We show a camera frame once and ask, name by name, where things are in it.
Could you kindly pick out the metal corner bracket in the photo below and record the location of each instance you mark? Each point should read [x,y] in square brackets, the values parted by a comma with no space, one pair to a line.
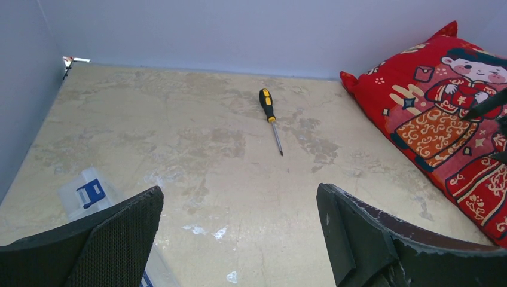
[70,61]

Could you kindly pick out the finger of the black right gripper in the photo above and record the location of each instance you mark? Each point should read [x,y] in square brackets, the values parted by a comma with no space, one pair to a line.
[497,100]
[499,141]

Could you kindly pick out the red printed pillowcase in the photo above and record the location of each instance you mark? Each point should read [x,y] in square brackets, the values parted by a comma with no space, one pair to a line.
[417,99]

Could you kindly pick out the yellow black screwdriver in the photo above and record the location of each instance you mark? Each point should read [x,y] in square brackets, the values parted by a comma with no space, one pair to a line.
[266,102]

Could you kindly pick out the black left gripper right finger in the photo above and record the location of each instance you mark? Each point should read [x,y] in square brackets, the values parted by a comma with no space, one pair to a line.
[369,247]

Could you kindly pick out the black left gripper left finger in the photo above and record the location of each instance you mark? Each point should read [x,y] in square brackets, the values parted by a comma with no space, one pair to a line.
[108,248]

